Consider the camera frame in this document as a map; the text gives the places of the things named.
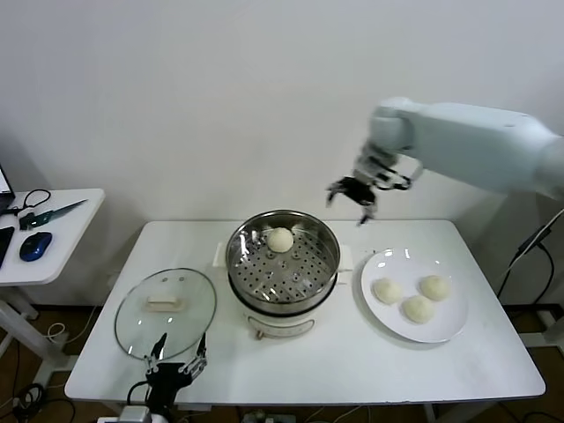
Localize black laptop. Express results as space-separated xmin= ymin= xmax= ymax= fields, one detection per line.
xmin=0 ymin=163 xmax=17 ymax=215

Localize green pointed blade tool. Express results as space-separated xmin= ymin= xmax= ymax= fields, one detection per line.
xmin=18 ymin=198 xmax=89 ymax=231

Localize round glass pot lid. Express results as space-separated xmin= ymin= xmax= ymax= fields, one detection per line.
xmin=114 ymin=266 xmax=218 ymax=361

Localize large white round plate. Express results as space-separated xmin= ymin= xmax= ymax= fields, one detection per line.
xmin=360 ymin=247 xmax=470 ymax=345

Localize white steamed baozi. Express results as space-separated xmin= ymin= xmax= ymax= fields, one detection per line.
xmin=419 ymin=274 xmax=451 ymax=303
xmin=267 ymin=227 xmax=294 ymax=255
xmin=373 ymin=277 xmax=404 ymax=306
xmin=400 ymin=294 xmax=435 ymax=326

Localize white floor cable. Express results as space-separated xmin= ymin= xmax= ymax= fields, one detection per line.
xmin=45 ymin=303 xmax=102 ymax=344

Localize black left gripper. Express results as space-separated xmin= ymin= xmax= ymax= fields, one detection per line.
xmin=141 ymin=332 xmax=208 ymax=413

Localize perforated steel steamer basket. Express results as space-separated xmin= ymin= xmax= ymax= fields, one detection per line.
xmin=226 ymin=210 xmax=341 ymax=315

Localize black hanging cable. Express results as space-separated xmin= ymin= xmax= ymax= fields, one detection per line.
xmin=496 ymin=240 xmax=556 ymax=306

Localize black looped cable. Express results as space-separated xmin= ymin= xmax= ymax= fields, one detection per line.
xmin=0 ymin=188 xmax=50 ymax=218

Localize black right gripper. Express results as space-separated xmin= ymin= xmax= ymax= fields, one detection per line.
xmin=325 ymin=174 xmax=379 ymax=228

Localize flat black device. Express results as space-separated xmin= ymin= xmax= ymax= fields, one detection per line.
xmin=0 ymin=226 xmax=16 ymax=269

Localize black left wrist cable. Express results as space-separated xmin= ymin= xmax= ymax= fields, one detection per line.
xmin=126 ymin=379 xmax=153 ymax=407

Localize black floor cables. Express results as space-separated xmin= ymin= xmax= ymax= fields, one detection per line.
xmin=0 ymin=338 xmax=76 ymax=423

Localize small white side table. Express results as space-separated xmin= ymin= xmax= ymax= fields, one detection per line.
xmin=0 ymin=188 xmax=106 ymax=391

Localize blue computer mouse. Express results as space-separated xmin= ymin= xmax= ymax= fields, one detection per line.
xmin=19 ymin=231 xmax=54 ymax=263

